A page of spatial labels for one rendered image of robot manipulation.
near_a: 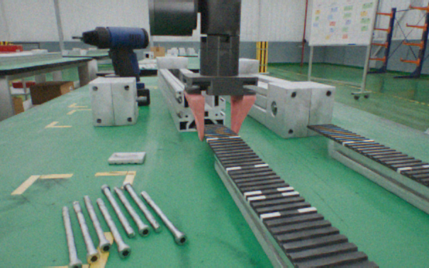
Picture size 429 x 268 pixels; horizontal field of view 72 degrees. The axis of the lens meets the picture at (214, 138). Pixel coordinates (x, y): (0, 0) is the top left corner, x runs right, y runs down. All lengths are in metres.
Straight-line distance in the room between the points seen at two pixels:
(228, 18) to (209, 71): 0.07
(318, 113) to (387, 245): 0.34
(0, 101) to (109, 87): 2.30
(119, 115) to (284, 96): 0.35
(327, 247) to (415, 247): 0.11
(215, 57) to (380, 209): 0.27
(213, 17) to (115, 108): 0.35
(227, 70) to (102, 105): 0.35
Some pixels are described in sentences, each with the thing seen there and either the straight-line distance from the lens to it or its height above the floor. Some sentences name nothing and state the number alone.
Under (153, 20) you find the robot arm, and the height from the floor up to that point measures 0.98.
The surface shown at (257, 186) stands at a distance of 0.30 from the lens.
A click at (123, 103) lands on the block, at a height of 0.83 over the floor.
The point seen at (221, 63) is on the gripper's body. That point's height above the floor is 0.93.
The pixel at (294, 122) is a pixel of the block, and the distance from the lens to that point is 0.58.
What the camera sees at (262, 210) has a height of 0.81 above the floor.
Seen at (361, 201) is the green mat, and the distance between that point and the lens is 0.38.
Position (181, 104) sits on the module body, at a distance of 0.60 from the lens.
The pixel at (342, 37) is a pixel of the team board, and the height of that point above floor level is 1.10.
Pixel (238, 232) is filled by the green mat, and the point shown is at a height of 0.78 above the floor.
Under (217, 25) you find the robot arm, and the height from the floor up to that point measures 0.97.
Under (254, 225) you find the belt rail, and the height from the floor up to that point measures 0.79.
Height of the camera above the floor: 0.95
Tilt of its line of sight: 17 degrees down
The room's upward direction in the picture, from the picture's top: straight up
